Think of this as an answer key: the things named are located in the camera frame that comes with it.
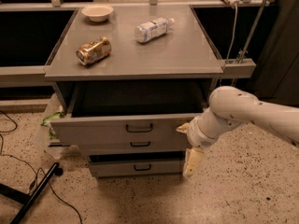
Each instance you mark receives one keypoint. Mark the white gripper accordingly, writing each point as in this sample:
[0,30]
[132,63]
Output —
[195,133]

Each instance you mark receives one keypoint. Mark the grey top drawer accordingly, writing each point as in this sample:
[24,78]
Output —
[110,112]

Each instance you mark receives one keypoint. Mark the grey drawer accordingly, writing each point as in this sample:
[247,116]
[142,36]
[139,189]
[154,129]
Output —
[110,112]
[176,144]
[154,163]

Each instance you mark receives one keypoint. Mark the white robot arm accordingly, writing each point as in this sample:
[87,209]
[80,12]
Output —
[228,108]

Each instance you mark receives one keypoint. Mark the grey bottom drawer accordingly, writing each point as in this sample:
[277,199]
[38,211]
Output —
[154,163]

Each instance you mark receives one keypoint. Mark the grey middle drawer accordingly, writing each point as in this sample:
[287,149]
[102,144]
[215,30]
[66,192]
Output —
[176,144]

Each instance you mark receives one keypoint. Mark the grey cabinet desk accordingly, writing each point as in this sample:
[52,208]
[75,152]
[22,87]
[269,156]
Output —
[182,53]

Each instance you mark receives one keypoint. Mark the dark side cabinet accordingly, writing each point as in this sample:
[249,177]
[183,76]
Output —
[276,77]

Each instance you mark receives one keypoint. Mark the clear plastic water bottle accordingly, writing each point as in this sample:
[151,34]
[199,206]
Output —
[149,30]

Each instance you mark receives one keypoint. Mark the gold soda can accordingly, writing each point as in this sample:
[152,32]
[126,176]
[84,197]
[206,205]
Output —
[94,51]

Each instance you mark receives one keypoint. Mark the white bowl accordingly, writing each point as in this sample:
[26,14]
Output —
[97,13]

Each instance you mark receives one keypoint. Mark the black stand leg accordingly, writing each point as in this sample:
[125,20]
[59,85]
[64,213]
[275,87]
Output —
[27,200]

